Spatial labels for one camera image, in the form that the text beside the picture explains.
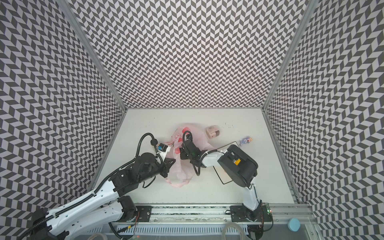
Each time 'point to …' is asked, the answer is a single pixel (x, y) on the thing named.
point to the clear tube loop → (235, 224)
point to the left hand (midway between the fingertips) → (174, 161)
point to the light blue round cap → (293, 224)
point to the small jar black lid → (154, 142)
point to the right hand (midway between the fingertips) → (183, 154)
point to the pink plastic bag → (182, 170)
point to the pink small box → (212, 131)
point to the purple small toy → (246, 140)
